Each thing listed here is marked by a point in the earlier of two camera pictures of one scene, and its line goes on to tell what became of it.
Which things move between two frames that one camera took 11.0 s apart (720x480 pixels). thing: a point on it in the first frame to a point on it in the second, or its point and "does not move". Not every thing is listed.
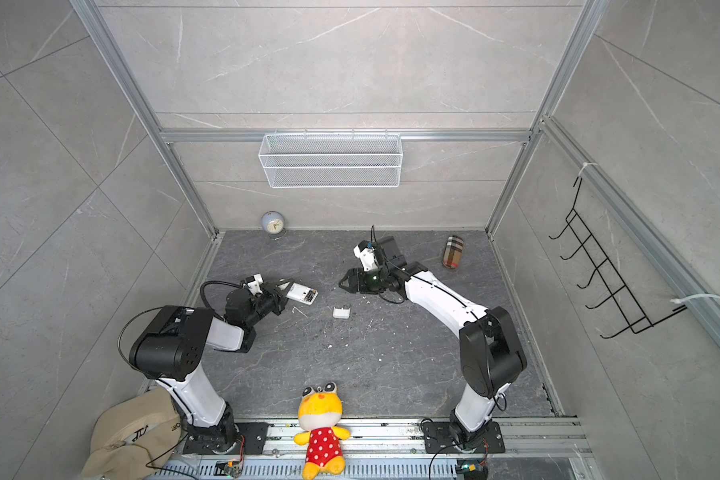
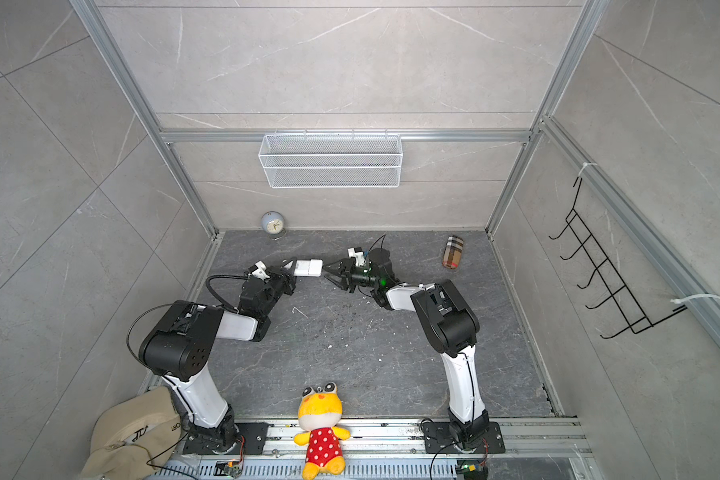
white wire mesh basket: [331, 160] does not move
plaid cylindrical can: [452, 251] does not move
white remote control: [302, 294] to [308, 267]
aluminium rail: [531, 437] does not move
